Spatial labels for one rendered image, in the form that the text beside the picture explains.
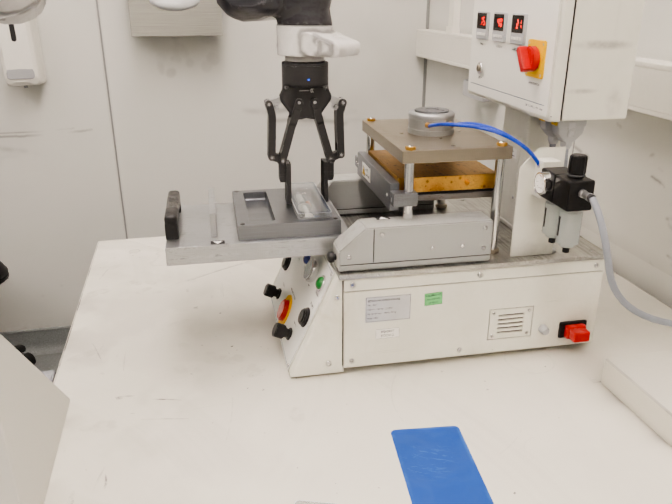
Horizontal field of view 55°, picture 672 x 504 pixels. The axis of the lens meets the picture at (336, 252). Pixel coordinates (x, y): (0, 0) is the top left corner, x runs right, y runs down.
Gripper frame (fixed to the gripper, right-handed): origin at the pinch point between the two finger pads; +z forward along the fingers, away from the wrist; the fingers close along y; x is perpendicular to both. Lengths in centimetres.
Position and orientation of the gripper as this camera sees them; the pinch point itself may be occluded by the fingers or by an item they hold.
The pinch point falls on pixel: (306, 183)
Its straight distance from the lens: 111.4
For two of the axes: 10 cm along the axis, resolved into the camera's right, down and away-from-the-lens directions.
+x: 1.9, 3.6, -9.1
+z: -0.1, 9.3, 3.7
